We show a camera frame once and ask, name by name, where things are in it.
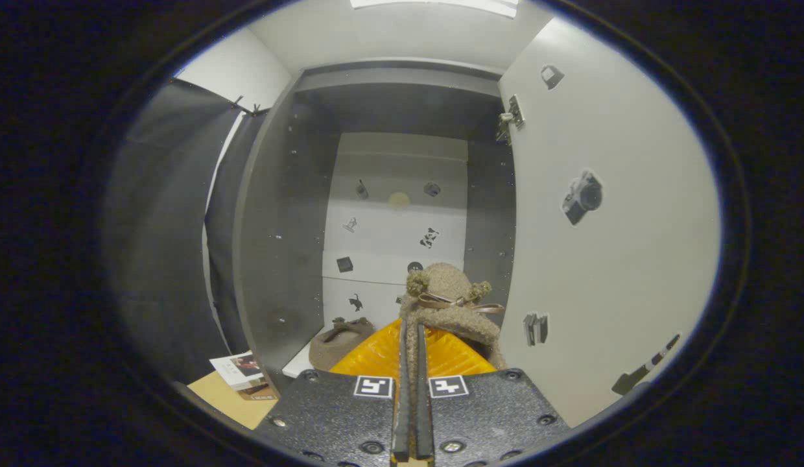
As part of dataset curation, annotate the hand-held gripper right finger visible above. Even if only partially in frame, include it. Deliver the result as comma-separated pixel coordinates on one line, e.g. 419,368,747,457
415,322,571,467

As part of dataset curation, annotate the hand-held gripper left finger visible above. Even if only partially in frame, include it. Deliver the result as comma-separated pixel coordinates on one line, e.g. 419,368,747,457
253,318,412,467

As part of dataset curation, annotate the brown fluffy shoe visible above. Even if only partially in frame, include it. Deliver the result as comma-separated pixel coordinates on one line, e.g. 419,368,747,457
308,317,375,372
399,262,506,390

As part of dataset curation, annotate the grey shoe cabinet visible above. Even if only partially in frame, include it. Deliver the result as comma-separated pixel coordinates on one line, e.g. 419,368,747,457
232,58,516,393

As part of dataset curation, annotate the printed booklet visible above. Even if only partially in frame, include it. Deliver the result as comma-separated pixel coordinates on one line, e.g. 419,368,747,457
209,351,279,401

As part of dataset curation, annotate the black backdrop cloth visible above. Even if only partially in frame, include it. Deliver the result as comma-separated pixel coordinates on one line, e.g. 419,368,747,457
104,78,273,387

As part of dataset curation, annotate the long ceiling light panel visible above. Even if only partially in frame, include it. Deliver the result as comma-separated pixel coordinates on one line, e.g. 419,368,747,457
350,0,519,19

